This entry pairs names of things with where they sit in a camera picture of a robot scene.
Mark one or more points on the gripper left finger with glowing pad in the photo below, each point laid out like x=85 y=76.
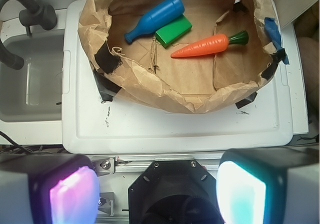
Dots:
x=48 y=189

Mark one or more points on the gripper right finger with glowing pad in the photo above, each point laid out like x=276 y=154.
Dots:
x=271 y=185

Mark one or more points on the orange toy carrot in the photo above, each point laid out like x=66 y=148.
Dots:
x=211 y=45

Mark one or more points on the grey sink basin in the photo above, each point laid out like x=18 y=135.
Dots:
x=33 y=93

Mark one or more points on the crumpled brown paper bag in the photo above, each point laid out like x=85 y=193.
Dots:
x=145 y=72

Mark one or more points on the blue tape piece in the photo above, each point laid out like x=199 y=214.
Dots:
x=272 y=30

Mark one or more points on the dark grey faucet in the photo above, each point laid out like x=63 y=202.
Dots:
x=34 y=14

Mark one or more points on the green rectangular block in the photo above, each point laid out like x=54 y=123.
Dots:
x=173 y=31

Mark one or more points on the blue toy bottle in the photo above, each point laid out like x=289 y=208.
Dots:
x=156 y=18

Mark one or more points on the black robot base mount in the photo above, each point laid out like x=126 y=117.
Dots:
x=174 y=192

